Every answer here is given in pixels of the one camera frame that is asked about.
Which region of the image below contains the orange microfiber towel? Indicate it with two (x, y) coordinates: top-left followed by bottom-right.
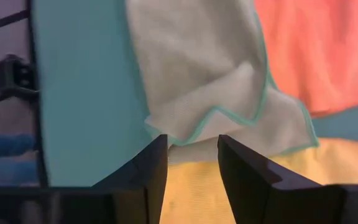
(254, 0), (358, 119)

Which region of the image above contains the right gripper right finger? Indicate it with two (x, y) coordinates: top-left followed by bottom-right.
(218, 134), (358, 224)

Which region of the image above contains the yellow microfiber towel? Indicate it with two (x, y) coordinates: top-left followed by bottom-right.
(159, 138), (358, 224)

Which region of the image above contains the green table mat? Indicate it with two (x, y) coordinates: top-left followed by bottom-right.
(31, 0), (358, 188)

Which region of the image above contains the pale green microfiber towel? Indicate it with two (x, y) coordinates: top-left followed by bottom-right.
(125, 0), (320, 165)

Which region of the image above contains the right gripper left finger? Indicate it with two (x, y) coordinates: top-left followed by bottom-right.
(0, 134), (169, 224)

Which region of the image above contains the blue object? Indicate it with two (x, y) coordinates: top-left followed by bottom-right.
(0, 133), (39, 184)

